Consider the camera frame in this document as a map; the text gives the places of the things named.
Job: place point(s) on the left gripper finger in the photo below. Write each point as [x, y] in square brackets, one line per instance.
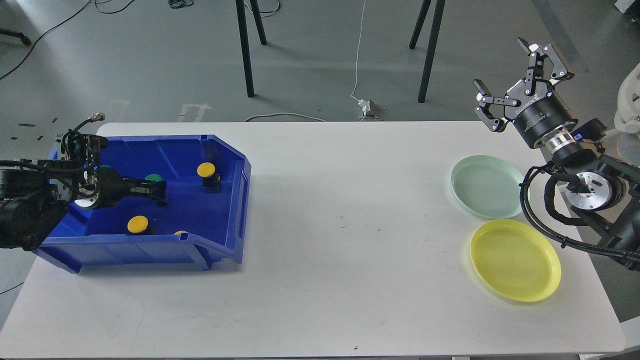
[146, 188]
[159, 199]

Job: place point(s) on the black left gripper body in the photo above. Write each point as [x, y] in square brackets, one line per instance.
[111, 189]

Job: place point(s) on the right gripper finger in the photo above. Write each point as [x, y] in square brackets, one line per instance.
[545, 66]
[491, 109]

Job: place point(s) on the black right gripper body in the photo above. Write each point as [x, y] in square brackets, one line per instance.
[538, 113]

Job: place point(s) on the yellow push button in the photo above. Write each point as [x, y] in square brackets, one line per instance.
[139, 225]
[210, 178]

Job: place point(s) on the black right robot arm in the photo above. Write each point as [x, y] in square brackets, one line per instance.
[586, 187]

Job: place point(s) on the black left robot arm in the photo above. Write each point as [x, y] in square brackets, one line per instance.
[36, 194]

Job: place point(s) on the pale green plate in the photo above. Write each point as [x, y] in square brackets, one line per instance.
[487, 186]

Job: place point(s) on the yellow plate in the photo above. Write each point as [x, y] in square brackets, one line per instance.
[515, 261]

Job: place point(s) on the blue plastic storage bin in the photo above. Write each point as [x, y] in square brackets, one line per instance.
[215, 221]

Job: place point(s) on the white office chair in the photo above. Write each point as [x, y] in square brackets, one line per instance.
[627, 117]

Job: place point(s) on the black stand legs right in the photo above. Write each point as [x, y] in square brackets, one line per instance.
[435, 29]

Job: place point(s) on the black stand legs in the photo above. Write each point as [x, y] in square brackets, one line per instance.
[435, 29]
[243, 34]

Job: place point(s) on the white power adapter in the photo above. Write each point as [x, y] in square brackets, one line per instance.
[370, 110]

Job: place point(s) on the black stand legs left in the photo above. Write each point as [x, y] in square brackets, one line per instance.
[243, 34]

